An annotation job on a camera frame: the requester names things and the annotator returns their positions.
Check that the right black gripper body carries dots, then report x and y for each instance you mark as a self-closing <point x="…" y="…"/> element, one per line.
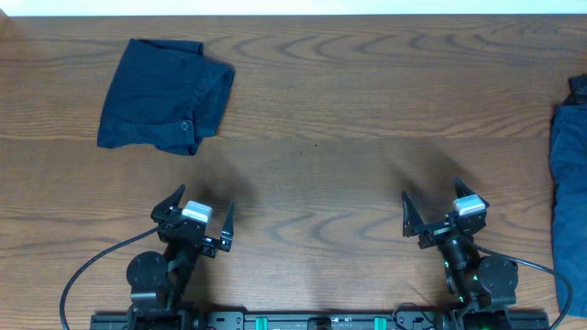
<point x="434" y="234"/>

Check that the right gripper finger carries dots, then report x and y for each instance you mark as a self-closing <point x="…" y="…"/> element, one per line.
<point x="461" y="189"/>
<point x="413" y="222"/>

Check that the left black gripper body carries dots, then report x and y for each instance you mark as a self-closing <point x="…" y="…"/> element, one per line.
<point x="186" y="231"/>

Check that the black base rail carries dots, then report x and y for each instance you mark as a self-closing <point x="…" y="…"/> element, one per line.
<point x="401" y="320"/>

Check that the folded dark navy shorts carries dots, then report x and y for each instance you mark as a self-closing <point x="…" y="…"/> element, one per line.
<point x="165" y="93"/>

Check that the blue denim shorts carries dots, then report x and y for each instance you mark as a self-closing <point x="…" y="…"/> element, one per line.
<point x="567" y="161"/>

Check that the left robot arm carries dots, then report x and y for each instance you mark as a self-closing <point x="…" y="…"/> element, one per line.
<point x="158" y="280"/>

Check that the dark garment at edge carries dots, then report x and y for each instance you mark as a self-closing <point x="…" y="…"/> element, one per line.
<point x="578" y="90"/>

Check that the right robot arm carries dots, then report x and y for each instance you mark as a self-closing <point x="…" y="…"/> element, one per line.
<point x="485" y="285"/>

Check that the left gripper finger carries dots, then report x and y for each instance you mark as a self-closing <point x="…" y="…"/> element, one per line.
<point x="227" y="232"/>
<point x="163" y="211"/>

